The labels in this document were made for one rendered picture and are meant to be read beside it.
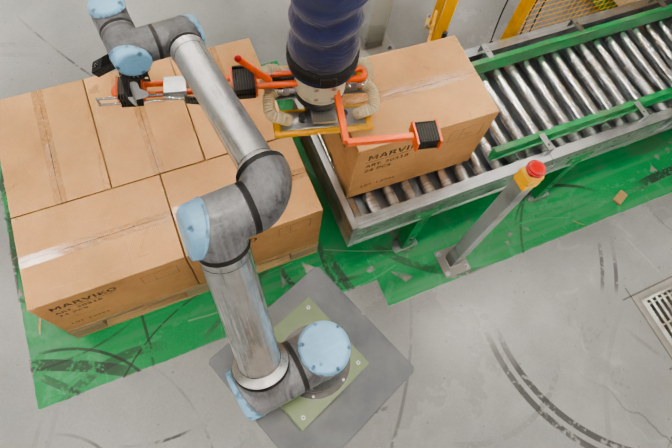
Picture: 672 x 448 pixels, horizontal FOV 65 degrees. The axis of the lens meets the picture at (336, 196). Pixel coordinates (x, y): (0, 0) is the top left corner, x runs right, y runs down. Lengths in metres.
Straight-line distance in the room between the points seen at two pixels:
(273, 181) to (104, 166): 1.47
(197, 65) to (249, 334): 0.64
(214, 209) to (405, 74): 1.30
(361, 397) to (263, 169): 1.01
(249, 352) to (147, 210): 1.12
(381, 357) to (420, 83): 1.05
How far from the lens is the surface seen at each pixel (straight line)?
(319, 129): 1.78
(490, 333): 2.82
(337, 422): 1.85
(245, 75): 1.75
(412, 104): 2.07
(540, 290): 2.99
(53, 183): 2.48
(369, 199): 2.28
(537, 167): 1.97
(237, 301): 1.18
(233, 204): 1.03
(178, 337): 2.68
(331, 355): 1.48
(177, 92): 1.74
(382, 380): 1.88
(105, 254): 2.28
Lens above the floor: 2.59
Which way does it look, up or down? 64 degrees down
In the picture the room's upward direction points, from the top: 12 degrees clockwise
